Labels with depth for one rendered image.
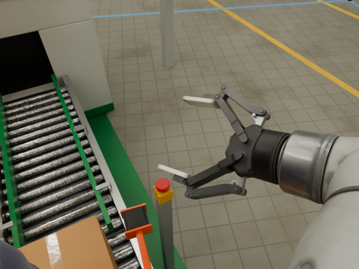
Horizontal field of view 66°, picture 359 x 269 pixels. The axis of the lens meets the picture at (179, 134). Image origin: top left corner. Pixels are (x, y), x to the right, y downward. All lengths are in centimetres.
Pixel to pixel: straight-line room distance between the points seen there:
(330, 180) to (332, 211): 8
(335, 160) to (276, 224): 208
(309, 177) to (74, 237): 108
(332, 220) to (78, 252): 110
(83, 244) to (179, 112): 211
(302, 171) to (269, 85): 330
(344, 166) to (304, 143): 6
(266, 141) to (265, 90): 317
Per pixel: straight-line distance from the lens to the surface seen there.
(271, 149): 39
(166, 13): 346
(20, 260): 44
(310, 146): 37
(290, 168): 37
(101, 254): 125
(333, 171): 36
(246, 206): 244
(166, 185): 124
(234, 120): 46
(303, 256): 26
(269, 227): 240
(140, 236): 93
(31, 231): 188
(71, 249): 129
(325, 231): 27
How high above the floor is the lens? 208
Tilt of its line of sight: 47 degrees down
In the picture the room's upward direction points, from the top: straight up
